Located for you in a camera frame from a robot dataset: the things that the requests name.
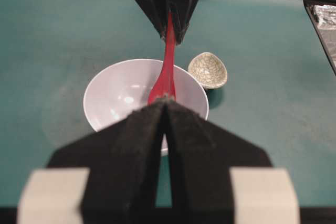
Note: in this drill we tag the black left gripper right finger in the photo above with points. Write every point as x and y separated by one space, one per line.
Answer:
219 177

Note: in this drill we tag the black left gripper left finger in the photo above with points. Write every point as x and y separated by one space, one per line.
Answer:
106 177

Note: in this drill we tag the pink plastic spoon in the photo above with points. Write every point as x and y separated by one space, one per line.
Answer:
165 86

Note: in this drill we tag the white bowl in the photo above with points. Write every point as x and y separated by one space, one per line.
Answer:
124 87

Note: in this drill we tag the small crackle ceramic cup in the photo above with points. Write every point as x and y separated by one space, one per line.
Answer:
208 70

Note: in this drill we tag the crumpled foil sheet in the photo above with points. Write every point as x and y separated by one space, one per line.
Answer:
324 16

